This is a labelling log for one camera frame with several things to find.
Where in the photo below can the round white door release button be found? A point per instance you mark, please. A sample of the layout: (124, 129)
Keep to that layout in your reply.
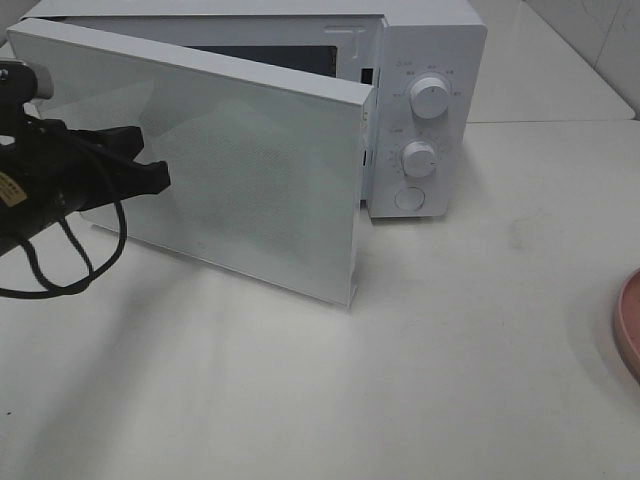
(410, 199)

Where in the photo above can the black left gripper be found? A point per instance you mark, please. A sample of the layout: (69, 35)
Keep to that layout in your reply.
(52, 171)

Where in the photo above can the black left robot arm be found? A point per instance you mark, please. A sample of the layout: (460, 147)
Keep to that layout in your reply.
(20, 84)

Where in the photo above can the white microwave oven body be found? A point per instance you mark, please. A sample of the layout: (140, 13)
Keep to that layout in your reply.
(325, 48)

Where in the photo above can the white timer knob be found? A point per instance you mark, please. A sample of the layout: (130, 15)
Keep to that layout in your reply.
(419, 159)

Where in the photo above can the upper white power knob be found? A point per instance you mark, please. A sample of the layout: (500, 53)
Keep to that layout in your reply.
(429, 96)

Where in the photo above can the pink round plate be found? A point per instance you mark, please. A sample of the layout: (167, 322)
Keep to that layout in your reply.
(626, 323)

